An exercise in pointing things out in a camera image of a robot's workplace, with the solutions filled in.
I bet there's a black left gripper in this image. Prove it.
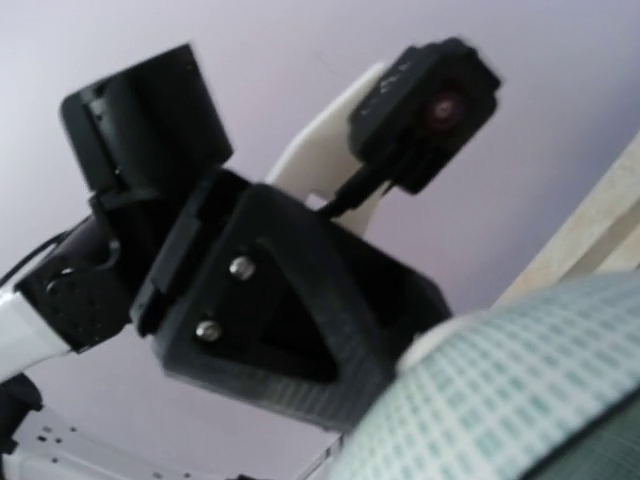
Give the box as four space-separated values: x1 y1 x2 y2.
130 168 451 433

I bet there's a pale green ribbed bowl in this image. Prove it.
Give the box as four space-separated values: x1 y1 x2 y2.
330 271 639 479

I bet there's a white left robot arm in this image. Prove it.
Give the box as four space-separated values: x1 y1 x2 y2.
1 39 476 479

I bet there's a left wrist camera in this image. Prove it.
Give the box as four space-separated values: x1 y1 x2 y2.
267 37 504 236

